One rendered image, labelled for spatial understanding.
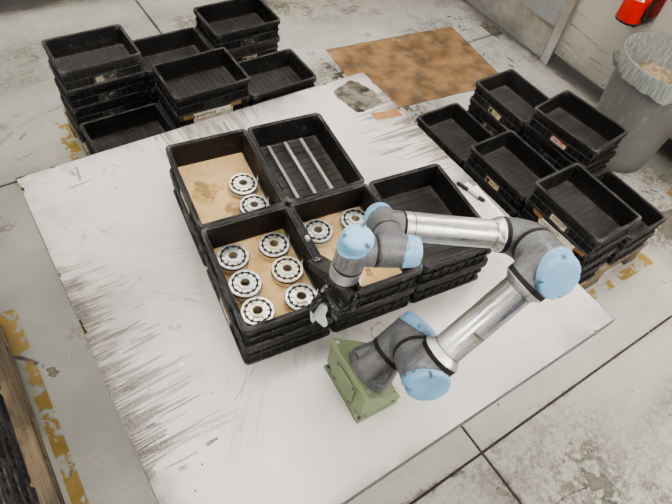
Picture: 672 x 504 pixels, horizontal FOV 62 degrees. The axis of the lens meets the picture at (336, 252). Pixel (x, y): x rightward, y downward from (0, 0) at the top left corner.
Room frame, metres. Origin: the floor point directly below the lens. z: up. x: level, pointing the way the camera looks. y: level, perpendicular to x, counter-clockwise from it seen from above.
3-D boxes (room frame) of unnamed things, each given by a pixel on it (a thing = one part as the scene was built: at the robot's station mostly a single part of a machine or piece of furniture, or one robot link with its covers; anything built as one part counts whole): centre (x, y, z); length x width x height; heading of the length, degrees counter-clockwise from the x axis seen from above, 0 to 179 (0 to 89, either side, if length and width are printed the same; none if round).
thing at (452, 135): (2.50, -0.54, 0.26); 0.40 x 0.30 x 0.23; 41
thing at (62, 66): (2.33, 1.38, 0.37); 0.40 x 0.30 x 0.45; 132
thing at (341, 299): (0.77, -0.03, 1.19); 0.09 x 0.08 x 0.12; 44
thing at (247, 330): (0.99, 0.20, 0.92); 0.40 x 0.30 x 0.02; 34
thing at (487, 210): (1.57, -0.53, 0.70); 0.33 x 0.23 x 0.01; 41
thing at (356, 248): (0.77, -0.04, 1.34); 0.09 x 0.08 x 0.11; 105
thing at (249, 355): (0.99, 0.20, 0.76); 0.40 x 0.30 x 0.12; 34
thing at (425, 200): (1.33, -0.30, 0.87); 0.40 x 0.30 x 0.11; 34
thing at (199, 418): (1.26, 0.10, 0.35); 1.60 x 1.60 x 0.70; 41
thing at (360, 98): (2.19, 0.04, 0.71); 0.22 x 0.19 x 0.01; 41
